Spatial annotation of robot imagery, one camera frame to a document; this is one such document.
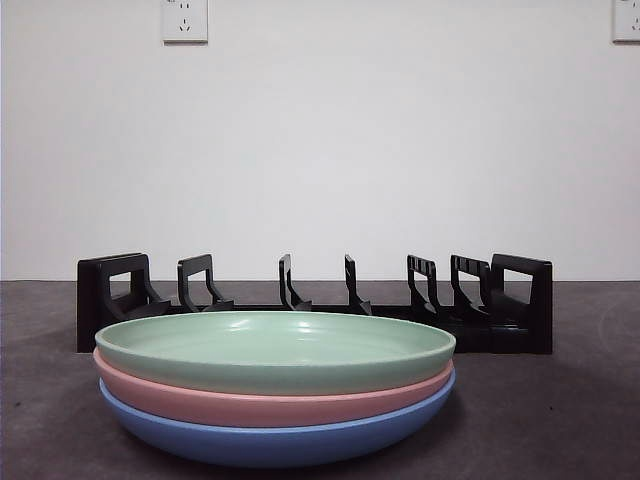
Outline green round plate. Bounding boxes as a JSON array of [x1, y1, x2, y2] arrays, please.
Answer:
[[93, 310, 458, 396]]

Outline pink round plate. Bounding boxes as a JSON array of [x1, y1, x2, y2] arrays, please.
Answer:
[[92, 347, 456, 429]]

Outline blue round plate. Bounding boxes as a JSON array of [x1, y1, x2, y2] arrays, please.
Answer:
[[98, 372, 457, 469]]

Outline black plastic plate rack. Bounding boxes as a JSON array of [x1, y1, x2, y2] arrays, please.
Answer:
[[77, 252, 555, 355]]

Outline white wall socket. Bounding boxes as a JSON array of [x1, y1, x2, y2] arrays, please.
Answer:
[[161, 0, 209, 44], [612, 0, 640, 44]]

